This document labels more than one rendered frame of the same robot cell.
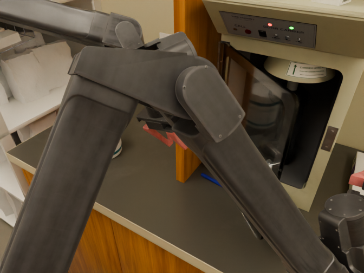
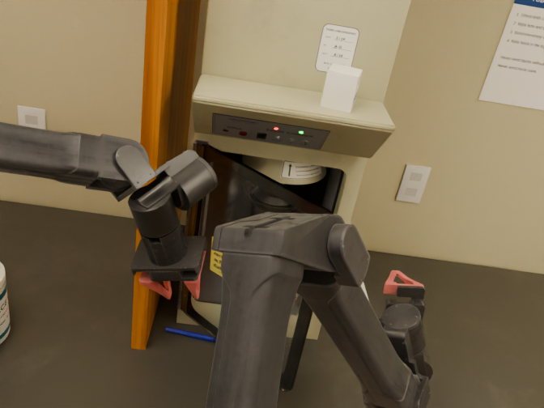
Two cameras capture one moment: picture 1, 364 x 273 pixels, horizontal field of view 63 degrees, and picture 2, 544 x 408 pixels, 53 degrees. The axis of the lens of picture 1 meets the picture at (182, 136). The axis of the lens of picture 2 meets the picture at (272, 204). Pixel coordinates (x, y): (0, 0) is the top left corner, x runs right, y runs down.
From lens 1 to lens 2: 37 cm
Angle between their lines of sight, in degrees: 32
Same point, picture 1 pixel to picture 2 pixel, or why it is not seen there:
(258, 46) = (247, 146)
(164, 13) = (26, 75)
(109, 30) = (104, 159)
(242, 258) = not seen: outside the picture
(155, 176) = (95, 353)
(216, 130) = (359, 276)
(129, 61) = (304, 234)
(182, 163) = (145, 319)
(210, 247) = not seen: outside the picture
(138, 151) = (42, 319)
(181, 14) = (154, 115)
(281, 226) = (378, 351)
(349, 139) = not seen: hidden behind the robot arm
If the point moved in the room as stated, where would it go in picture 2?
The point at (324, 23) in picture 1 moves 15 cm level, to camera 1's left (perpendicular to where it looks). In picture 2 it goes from (339, 129) to (259, 137)
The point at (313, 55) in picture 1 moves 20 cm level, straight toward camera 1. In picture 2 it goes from (313, 155) to (337, 211)
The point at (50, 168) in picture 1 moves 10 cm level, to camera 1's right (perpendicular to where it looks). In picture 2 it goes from (259, 349) to (350, 318)
